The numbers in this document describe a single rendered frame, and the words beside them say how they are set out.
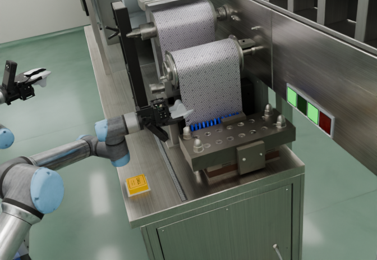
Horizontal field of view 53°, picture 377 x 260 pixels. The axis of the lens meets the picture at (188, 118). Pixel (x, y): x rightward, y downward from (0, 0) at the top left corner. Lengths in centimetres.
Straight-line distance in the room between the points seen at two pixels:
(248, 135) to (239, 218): 32
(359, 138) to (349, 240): 142
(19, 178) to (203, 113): 69
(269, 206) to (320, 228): 99
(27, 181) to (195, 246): 68
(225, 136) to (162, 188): 30
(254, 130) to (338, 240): 118
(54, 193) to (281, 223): 89
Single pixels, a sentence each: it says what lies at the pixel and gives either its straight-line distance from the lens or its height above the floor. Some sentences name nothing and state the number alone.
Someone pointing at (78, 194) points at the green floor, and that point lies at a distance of 296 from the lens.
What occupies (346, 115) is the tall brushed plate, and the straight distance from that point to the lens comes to 106.
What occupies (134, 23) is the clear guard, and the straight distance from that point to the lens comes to 233.
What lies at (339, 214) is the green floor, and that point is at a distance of 254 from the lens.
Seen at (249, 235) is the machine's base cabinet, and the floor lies 63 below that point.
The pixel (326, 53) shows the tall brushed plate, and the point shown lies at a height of 139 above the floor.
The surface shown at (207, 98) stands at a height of 113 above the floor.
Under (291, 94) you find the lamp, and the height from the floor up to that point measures 119.
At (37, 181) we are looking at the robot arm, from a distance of 108.
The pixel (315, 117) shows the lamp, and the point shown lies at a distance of 118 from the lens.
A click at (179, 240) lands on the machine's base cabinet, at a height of 73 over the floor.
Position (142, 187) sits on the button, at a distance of 138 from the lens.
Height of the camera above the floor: 180
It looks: 31 degrees down
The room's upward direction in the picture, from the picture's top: 9 degrees counter-clockwise
